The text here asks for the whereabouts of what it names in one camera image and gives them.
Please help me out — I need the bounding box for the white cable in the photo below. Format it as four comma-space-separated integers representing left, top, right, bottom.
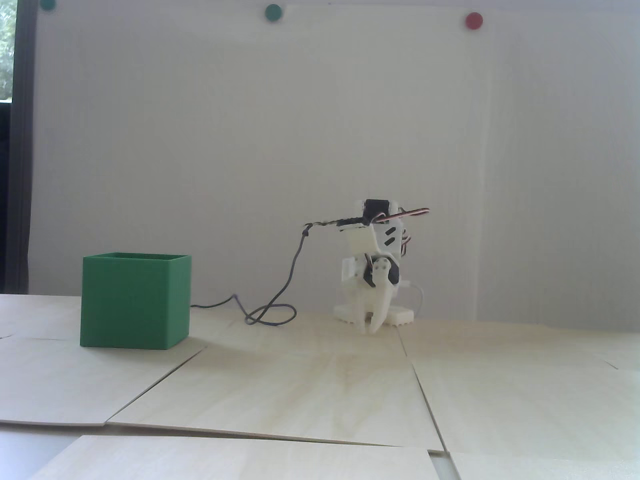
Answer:
400, 281, 427, 319

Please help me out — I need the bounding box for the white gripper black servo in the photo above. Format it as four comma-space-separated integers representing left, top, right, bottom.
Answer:
341, 252, 402, 334

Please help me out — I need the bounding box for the red black servo wire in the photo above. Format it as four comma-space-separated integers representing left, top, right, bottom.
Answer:
372, 206, 432, 259

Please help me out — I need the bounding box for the dark window frame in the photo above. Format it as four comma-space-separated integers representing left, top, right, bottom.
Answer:
9, 0, 39, 296

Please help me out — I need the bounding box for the green open box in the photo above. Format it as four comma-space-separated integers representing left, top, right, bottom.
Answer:
79, 252, 193, 350

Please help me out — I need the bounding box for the grey power cable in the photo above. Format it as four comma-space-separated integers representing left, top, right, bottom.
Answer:
190, 217, 352, 327

